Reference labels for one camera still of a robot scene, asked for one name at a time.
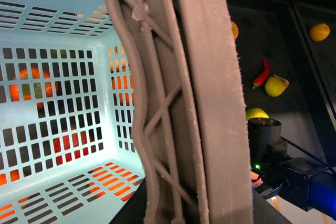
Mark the red chili pepper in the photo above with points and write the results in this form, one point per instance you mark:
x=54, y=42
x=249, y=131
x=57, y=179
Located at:
x=262, y=77

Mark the yellow pear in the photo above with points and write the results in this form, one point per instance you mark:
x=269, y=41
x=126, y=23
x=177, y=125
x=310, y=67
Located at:
x=276, y=85

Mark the teal plastic shopping basket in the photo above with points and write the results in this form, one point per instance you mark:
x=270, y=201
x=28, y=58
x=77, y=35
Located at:
x=77, y=43

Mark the orange persimmon with leaf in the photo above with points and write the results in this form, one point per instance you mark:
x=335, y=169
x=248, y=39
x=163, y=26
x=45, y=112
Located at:
x=34, y=84

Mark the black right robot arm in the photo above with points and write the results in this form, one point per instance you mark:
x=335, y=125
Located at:
x=292, y=172

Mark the red pomegranate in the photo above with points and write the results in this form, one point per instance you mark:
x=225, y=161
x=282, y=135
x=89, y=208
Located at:
x=71, y=147

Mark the bright green apple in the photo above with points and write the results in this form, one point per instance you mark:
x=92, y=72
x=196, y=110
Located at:
x=256, y=113

